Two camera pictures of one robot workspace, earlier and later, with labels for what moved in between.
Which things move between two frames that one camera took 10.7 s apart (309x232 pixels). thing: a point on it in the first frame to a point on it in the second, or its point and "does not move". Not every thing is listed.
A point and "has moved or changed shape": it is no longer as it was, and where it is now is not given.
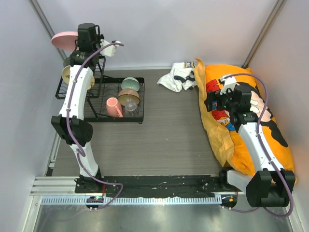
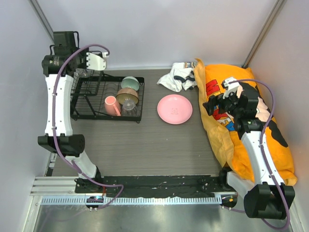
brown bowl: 128,94 does not move
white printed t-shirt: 182,76 does not move
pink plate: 65,40 has moved or changed shape
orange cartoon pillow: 226,136 does not move
